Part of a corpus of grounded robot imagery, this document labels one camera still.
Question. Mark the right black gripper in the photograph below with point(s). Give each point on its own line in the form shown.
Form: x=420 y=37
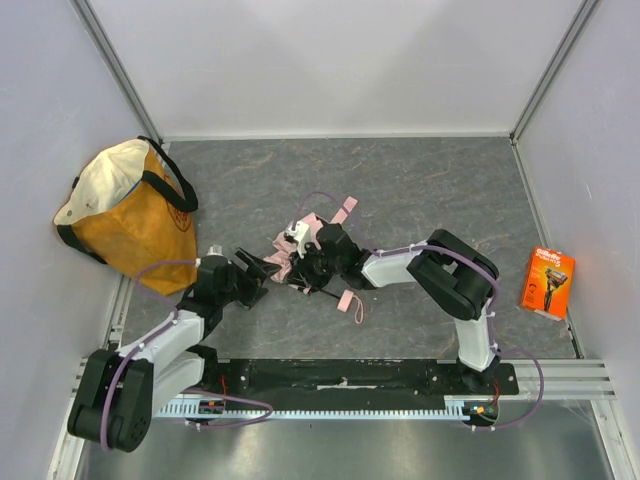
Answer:
x=304 y=267

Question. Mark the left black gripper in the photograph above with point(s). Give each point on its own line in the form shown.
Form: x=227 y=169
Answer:
x=248 y=280

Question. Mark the pink and black folding umbrella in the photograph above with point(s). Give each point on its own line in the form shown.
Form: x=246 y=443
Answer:
x=353 y=256

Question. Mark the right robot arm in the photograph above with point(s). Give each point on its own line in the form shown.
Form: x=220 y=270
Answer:
x=459 y=279

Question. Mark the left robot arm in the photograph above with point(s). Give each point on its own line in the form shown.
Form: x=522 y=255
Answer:
x=121 y=390

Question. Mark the orange razor box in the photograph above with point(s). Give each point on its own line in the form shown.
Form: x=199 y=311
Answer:
x=547 y=284

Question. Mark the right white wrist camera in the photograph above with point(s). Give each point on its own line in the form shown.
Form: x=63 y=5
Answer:
x=299 y=236

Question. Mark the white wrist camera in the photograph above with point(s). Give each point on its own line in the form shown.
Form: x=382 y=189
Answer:
x=299 y=236
x=215 y=250

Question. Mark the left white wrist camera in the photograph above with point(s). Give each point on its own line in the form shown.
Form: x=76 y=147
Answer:
x=215 y=250

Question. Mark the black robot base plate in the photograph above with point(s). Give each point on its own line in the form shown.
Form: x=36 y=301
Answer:
x=351 y=382

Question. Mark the yellow tote bag black handles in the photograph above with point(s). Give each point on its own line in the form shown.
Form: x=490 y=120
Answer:
x=131 y=208

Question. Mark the light blue cable duct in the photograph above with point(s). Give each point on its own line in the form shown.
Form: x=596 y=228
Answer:
x=193 y=407

